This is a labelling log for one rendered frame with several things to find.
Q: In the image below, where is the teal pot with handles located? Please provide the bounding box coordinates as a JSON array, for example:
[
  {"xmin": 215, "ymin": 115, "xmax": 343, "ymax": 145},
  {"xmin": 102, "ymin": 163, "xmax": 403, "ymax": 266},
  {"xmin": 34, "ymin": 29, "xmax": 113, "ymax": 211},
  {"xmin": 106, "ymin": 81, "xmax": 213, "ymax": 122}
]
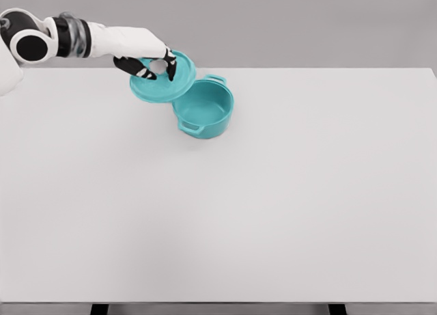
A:
[{"xmin": 172, "ymin": 74, "xmax": 235, "ymax": 139}]

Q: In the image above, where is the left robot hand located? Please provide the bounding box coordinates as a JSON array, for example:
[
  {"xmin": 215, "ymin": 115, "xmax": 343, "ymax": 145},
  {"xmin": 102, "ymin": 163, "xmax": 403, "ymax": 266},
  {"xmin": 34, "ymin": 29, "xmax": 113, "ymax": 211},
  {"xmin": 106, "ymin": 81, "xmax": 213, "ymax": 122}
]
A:
[{"xmin": 113, "ymin": 26, "xmax": 178, "ymax": 82}]

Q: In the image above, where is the teal pot lid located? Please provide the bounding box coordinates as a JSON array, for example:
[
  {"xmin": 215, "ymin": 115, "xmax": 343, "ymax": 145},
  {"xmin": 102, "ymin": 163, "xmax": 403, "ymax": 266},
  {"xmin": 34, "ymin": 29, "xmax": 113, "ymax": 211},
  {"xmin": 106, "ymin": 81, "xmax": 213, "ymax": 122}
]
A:
[{"xmin": 129, "ymin": 49, "xmax": 197, "ymax": 103}]

